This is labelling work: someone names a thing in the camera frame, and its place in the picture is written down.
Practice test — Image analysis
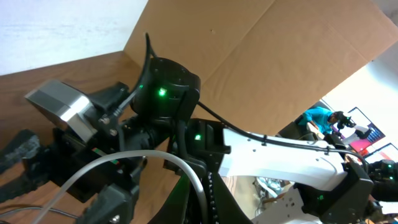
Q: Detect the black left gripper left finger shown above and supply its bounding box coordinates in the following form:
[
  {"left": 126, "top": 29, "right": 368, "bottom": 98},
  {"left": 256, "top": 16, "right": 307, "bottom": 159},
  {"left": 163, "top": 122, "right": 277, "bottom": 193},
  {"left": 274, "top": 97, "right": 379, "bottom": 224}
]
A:
[{"left": 149, "top": 174, "right": 191, "bottom": 224}]

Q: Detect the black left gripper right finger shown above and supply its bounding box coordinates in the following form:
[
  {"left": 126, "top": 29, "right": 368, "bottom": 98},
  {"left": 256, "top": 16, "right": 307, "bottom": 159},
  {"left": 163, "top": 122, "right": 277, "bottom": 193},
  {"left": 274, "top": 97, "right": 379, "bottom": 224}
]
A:
[{"left": 206, "top": 172, "right": 252, "bottom": 224}]

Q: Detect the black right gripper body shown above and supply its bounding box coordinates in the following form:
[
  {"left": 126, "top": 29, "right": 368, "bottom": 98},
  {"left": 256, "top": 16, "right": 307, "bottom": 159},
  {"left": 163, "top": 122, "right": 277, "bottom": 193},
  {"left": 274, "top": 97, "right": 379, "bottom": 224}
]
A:
[{"left": 24, "top": 118, "right": 149, "bottom": 203}]

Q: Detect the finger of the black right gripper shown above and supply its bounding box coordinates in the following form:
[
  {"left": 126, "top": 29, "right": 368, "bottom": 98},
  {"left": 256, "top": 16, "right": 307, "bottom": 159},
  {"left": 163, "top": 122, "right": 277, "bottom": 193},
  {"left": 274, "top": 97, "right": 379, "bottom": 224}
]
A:
[
  {"left": 1, "top": 129, "right": 40, "bottom": 173},
  {"left": 1, "top": 171, "right": 50, "bottom": 203}
]

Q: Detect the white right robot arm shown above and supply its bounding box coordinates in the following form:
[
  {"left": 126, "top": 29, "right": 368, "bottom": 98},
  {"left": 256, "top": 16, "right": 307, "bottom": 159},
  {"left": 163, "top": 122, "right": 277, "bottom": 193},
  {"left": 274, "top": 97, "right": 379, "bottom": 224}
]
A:
[{"left": 1, "top": 45, "right": 397, "bottom": 223}]

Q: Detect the person in teal shirt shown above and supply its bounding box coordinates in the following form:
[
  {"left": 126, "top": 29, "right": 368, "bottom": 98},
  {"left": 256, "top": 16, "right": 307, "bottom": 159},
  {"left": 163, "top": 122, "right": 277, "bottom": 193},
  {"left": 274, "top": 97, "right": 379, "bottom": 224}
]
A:
[{"left": 298, "top": 106, "right": 343, "bottom": 134}]

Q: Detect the cardboard panel right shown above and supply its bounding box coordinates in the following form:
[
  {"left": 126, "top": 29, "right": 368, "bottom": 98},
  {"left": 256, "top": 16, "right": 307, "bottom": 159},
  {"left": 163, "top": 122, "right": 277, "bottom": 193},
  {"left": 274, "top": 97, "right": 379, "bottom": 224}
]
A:
[{"left": 124, "top": 0, "right": 397, "bottom": 135}]

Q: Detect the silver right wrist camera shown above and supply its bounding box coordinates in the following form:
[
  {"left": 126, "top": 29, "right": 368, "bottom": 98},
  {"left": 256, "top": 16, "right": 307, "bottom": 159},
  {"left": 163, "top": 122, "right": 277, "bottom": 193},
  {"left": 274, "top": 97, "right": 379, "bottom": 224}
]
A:
[{"left": 25, "top": 80, "right": 97, "bottom": 142}]

